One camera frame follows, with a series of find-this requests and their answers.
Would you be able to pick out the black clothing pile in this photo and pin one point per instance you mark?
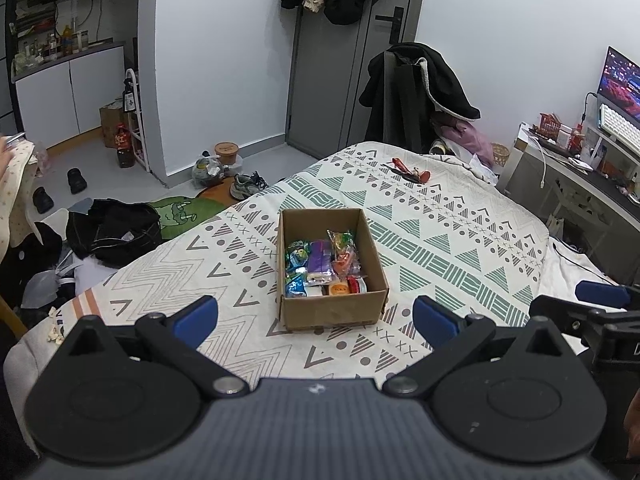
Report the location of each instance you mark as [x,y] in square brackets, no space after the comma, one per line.
[30,260]

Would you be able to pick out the orange snack packet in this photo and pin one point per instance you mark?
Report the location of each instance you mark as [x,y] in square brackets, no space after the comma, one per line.
[339,289]

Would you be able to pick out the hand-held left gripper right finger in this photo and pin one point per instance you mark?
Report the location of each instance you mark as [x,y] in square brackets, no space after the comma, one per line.
[434,320]

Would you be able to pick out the cooking oil bottle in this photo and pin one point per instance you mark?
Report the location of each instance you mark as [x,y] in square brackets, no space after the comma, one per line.
[125,149]

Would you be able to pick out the purple snack packet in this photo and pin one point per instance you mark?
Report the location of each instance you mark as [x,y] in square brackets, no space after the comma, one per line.
[320,257]

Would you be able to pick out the white lower cabinet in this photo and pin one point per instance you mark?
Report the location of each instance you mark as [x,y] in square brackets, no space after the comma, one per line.
[60,100]

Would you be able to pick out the grey door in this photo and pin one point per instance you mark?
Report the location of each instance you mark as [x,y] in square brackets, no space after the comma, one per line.
[330,85]

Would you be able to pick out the wicker basket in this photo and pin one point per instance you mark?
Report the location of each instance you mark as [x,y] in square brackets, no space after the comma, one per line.
[501,155]

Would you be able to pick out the white bed sheet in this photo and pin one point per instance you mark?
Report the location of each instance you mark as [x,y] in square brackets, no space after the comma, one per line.
[570,280]

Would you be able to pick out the cream dotted cloth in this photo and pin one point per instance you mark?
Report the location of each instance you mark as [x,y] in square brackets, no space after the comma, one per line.
[17,195]

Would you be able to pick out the row of bottles on counter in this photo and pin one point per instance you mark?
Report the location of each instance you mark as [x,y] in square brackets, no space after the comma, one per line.
[50,47]

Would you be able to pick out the keys with red tag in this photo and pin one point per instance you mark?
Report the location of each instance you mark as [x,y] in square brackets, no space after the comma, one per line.
[407,171]

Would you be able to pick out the brown lidded paper bowl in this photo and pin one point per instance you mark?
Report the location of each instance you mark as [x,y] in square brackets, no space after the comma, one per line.
[226,151]

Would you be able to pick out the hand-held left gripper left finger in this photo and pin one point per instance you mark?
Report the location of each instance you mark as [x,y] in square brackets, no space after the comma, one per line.
[196,316]

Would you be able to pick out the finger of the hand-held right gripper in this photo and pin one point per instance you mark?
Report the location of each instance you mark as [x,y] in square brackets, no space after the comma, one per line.
[600,294]
[562,312]

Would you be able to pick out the blue snack packet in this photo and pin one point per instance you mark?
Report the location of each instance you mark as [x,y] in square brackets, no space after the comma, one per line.
[295,285]

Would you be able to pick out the white narrow rack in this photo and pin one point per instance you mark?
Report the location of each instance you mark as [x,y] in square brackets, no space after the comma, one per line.
[140,135]

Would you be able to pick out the white bag under desk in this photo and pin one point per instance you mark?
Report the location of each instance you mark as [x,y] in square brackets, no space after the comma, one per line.
[555,224]

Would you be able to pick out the green floor rug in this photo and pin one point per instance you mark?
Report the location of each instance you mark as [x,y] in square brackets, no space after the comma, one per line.
[185,215]

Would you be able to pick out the white keyboard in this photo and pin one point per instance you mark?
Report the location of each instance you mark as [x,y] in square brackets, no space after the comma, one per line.
[617,127]

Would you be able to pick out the brown paper bag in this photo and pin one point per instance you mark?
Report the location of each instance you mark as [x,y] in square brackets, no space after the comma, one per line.
[109,125]

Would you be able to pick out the person's right hand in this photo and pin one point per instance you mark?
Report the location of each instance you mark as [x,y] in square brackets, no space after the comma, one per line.
[634,425]

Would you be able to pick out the dark spray bottle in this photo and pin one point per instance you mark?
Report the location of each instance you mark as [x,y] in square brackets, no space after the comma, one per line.
[129,97]

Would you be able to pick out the grey clothing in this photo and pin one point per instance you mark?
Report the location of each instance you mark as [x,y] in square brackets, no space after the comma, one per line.
[47,285]

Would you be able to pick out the green candy packet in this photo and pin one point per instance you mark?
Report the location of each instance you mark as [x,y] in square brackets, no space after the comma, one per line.
[342,241]
[297,254]

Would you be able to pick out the grey sneakers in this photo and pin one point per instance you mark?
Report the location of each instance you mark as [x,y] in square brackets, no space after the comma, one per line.
[247,185]

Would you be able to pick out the pink cloth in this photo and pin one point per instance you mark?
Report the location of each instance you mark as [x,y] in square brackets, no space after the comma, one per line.
[467,140]

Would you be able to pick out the black shoe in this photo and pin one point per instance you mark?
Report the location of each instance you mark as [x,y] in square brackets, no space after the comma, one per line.
[77,181]
[43,200]

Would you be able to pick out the dark glass door cabinet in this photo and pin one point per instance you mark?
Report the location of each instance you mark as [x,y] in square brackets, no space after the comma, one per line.
[5,85]

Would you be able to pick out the grey desk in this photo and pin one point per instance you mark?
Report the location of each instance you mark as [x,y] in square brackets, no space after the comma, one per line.
[540,195]

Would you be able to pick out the black bag on floor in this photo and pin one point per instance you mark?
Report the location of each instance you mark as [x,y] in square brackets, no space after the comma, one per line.
[115,232]

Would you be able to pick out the clear plastic trash bag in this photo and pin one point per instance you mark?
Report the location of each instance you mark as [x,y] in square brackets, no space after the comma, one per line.
[209,170]

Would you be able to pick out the black jacket on chair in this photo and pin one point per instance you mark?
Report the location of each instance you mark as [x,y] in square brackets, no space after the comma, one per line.
[410,95]

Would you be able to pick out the computer monitor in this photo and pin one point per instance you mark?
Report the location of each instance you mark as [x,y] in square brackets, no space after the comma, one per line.
[620,82]

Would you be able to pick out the cardboard box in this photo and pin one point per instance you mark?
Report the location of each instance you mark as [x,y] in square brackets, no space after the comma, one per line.
[330,312]

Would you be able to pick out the cracker packet with teal band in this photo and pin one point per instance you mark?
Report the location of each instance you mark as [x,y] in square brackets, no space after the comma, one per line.
[357,285]

